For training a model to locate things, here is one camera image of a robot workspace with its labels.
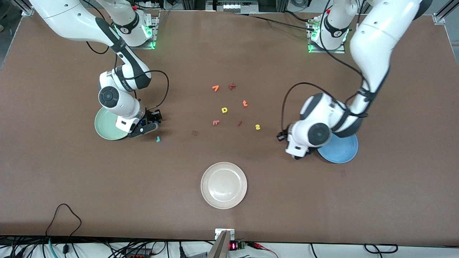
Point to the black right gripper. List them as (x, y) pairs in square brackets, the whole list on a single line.
[(151, 116)]

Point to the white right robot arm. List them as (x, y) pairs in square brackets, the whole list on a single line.
[(109, 96)]

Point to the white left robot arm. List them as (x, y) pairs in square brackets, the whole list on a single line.
[(373, 36)]

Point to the light green plate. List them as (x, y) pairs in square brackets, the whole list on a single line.
[(104, 127)]

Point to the beige plate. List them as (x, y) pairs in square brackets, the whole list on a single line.
[(223, 185)]

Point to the white device with lights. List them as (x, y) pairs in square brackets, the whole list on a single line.
[(233, 6)]

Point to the circuit board with red display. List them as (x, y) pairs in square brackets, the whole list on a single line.
[(233, 246)]

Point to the small black inline adapter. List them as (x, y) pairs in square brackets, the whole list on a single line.
[(65, 248)]

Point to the red alligator clip lead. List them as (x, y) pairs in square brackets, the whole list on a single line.
[(258, 245)]

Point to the blue plate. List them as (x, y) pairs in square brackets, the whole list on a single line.
[(344, 150)]

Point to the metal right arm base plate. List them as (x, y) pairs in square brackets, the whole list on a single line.
[(156, 25)]

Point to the white post mounting plate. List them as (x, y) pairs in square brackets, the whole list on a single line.
[(232, 233)]

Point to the grey metal camera post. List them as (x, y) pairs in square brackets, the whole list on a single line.
[(220, 247)]

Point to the aluminium frame corner bracket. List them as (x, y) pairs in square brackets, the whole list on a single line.
[(28, 10), (439, 18)]

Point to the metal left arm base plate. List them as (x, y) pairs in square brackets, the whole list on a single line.
[(328, 51)]

